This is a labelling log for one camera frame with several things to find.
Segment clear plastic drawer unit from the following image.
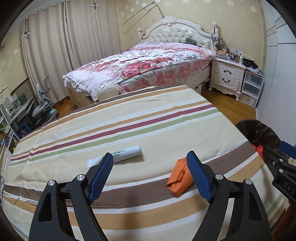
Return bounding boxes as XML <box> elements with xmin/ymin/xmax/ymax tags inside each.
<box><xmin>239</xmin><ymin>68</ymin><xmax>264</xmax><ymax>108</ymax></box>

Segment nightstand clutter items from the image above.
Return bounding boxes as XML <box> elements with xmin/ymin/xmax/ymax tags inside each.
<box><xmin>212</xmin><ymin>25</ymin><xmax>266</xmax><ymax>70</ymax></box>

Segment orange paper packet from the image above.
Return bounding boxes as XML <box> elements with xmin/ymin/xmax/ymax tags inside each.
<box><xmin>166</xmin><ymin>157</ymin><xmax>194</xmax><ymax>198</ymax></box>

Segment white sliding wardrobe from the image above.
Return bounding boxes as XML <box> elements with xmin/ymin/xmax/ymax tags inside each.
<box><xmin>256</xmin><ymin>1</ymin><xmax>295</xmax><ymax>145</ymax></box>

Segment white bed with floral quilt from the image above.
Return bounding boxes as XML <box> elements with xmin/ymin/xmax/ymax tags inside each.
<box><xmin>63</xmin><ymin>16</ymin><xmax>219</xmax><ymax>107</ymax></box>

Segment white green toothpaste tube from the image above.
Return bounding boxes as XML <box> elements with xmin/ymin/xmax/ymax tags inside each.
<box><xmin>86</xmin><ymin>146</ymin><xmax>142</xmax><ymax>168</ymax></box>

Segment desk with clutter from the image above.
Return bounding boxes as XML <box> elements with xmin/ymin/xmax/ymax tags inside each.
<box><xmin>1</xmin><ymin>86</ymin><xmax>34</xmax><ymax>153</ymax></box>

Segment beige curtain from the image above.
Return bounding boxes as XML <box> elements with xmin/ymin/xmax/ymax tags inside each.
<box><xmin>22</xmin><ymin>1</ymin><xmax>120</xmax><ymax>102</ymax></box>

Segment black lined trash bin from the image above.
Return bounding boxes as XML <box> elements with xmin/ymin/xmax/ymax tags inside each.
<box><xmin>235</xmin><ymin>119</ymin><xmax>281</xmax><ymax>159</ymax></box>

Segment grey desk chair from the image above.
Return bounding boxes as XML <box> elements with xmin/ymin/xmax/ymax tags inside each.
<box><xmin>32</xmin><ymin>76</ymin><xmax>58</xmax><ymax>129</ymax></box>

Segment red foam net bottle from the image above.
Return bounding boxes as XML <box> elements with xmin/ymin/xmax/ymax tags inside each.
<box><xmin>252</xmin><ymin>145</ymin><xmax>265</xmax><ymax>161</ymax></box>

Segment white two-drawer nightstand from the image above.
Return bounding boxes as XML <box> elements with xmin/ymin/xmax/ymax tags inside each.
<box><xmin>208</xmin><ymin>58</ymin><xmax>246</xmax><ymax>101</ymax></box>

